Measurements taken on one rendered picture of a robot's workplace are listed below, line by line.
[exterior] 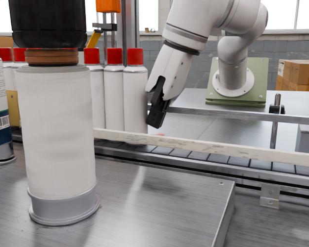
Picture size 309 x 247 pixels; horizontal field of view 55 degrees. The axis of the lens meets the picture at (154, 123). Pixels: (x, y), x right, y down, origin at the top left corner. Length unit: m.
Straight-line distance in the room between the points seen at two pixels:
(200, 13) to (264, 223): 0.35
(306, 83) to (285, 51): 2.29
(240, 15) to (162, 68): 0.16
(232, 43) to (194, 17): 0.69
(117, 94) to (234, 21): 0.27
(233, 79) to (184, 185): 0.92
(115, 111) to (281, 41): 5.61
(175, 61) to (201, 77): 5.53
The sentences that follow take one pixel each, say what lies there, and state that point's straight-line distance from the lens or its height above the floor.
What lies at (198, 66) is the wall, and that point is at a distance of 6.06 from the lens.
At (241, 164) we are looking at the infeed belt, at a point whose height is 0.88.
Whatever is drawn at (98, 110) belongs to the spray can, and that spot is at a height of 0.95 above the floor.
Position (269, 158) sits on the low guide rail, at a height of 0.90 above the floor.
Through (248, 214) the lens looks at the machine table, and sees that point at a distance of 0.51.
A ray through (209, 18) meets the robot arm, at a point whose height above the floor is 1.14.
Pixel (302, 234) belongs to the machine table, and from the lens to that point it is 0.49.
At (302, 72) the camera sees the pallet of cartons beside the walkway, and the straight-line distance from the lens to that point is 3.90.
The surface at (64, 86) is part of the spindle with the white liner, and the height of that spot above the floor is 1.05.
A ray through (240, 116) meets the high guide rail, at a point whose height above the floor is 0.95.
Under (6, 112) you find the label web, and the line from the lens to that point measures 0.59.
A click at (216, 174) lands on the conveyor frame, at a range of 0.56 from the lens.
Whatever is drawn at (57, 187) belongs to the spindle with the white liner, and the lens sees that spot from 0.37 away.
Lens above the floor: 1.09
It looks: 15 degrees down
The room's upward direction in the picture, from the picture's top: straight up
